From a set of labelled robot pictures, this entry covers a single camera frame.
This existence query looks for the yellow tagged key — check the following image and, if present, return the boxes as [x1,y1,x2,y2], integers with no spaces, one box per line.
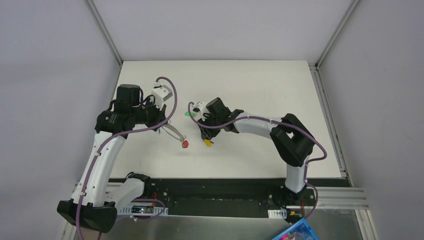
[203,139,214,147]

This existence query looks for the red tagged key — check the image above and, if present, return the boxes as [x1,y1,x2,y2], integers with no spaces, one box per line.
[181,140,189,149]

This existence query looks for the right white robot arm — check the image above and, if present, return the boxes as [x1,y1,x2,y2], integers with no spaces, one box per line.
[193,97,315,205]

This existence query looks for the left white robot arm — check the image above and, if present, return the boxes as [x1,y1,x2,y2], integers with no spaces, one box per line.
[56,82,173,233]

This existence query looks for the green tagged key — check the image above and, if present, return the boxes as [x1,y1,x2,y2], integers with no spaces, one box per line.
[184,111,197,118]

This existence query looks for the blue plastic bin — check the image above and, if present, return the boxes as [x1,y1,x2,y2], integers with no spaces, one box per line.
[272,218,320,240]

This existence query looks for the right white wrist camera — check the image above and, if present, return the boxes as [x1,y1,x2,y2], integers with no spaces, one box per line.
[192,101,208,116]

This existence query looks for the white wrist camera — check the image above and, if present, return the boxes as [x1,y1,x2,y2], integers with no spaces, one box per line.
[192,101,208,116]
[151,85,173,109]

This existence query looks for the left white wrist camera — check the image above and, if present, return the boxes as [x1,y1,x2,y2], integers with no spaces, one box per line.
[151,85,173,109]

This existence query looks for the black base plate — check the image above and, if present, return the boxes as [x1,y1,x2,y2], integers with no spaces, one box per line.
[109,178,352,220]

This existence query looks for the aluminium frame rail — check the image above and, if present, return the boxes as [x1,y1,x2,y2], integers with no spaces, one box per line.
[84,0,123,67]

